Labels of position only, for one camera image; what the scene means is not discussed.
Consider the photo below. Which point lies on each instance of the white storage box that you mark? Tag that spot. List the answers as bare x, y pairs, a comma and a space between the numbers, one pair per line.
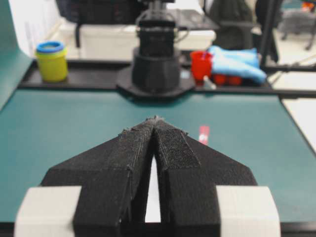
116, 42

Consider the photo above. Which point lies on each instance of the light blue cloth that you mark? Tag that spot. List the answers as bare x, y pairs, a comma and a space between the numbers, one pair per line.
241, 63

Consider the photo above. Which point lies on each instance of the dark jacket on chair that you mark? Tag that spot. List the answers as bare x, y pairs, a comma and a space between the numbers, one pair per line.
235, 22

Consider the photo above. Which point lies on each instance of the yellow jar with blue lid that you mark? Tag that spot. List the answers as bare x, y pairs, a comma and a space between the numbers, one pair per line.
51, 60

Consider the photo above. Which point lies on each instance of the red small cups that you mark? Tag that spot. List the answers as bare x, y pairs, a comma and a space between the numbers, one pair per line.
227, 80

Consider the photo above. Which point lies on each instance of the red plastic cup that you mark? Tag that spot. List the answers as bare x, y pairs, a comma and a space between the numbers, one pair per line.
201, 65

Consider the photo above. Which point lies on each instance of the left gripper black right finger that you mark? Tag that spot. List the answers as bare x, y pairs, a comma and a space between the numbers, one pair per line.
188, 173

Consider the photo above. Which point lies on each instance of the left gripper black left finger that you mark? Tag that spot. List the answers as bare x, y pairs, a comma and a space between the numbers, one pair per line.
114, 178

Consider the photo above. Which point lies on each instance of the red tape marker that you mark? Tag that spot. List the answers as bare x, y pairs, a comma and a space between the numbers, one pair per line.
204, 132

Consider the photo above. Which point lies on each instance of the black table edge rail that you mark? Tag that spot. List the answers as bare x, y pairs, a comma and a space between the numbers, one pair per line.
114, 76

